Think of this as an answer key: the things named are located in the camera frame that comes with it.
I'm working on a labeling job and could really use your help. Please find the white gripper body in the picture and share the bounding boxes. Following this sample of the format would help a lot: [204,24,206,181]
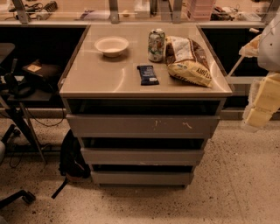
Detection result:
[241,79,261,133]

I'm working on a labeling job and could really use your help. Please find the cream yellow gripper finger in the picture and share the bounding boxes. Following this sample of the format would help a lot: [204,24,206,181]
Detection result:
[246,73,280,128]

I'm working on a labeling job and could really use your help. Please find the grey top drawer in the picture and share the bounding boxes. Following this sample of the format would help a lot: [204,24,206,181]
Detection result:
[66,115,220,138]

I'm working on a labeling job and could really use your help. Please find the grey drawer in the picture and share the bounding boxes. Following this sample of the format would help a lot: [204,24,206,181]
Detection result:
[66,115,220,138]
[81,148,204,165]
[91,171,194,186]

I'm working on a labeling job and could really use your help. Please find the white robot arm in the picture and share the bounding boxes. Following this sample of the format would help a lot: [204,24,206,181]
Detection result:
[239,11,280,132]

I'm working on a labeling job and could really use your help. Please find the grey drawer cabinet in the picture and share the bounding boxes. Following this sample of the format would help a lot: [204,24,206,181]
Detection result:
[60,23,232,174]

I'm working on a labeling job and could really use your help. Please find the grey middle drawer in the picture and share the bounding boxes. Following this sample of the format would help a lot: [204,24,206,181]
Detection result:
[81,148,204,165]

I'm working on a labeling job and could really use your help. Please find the grey bottom drawer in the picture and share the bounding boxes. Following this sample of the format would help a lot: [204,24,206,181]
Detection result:
[91,171,194,186]

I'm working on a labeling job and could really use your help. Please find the grey stick with cap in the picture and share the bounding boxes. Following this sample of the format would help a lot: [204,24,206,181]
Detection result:
[227,28,262,77]

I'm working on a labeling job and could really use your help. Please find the yellow brown chip bag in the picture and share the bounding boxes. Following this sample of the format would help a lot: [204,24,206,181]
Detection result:
[165,36,212,88]

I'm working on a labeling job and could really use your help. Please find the pink stacked trays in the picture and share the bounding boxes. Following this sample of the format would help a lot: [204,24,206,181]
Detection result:
[186,0,216,21]

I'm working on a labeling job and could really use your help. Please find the dark blue snack bar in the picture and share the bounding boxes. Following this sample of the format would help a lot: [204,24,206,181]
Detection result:
[136,65,159,86]

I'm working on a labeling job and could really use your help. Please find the green white soda can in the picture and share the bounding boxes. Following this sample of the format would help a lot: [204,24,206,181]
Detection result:
[148,28,165,62]

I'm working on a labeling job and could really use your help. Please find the white paper bowl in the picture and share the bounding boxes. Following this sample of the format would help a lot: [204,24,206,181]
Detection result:
[94,36,129,58]

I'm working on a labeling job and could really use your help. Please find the black backpack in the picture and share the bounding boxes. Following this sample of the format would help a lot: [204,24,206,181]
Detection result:
[52,130,91,199]

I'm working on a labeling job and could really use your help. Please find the black bag with tag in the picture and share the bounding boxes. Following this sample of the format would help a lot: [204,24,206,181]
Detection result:
[22,59,62,92]

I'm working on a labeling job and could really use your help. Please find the black side table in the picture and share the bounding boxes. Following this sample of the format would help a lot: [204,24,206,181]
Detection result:
[0,83,52,164]

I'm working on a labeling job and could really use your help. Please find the black headphones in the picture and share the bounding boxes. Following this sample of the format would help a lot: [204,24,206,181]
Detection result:
[4,59,35,99]

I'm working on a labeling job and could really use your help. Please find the office chair base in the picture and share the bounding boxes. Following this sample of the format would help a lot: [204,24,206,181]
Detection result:
[0,124,36,208]

